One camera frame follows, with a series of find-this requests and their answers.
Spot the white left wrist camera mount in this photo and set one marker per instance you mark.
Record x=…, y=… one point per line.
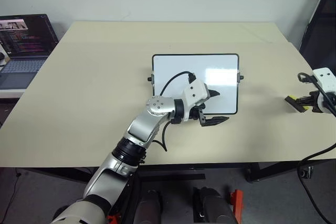
x=195, y=91

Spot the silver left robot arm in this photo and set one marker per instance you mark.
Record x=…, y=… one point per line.
x=147, y=127

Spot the dark rounded shape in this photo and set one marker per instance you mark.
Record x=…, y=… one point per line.
x=212, y=205
x=148, y=207

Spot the white side desk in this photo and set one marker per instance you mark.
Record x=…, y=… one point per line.
x=10, y=93

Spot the black caster wheel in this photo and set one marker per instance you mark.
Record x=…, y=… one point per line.
x=307, y=172

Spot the yellow and black eraser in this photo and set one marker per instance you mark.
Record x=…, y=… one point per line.
x=292, y=104

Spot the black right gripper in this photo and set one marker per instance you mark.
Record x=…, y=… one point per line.
x=314, y=100

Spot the black table frame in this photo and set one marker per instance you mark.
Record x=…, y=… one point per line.
x=275, y=169

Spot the small black-framed whiteboard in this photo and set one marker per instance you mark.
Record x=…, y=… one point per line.
x=183, y=64

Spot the black flat bar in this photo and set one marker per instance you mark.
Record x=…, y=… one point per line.
x=170, y=177

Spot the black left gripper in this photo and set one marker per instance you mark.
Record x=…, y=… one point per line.
x=198, y=113

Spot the open blue laptop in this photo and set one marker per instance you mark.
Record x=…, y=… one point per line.
x=23, y=37

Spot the tall red plastic clamp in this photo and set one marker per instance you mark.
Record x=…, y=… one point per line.
x=237, y=203

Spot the small red plastic piece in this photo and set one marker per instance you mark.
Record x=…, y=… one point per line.
x=111, y=219

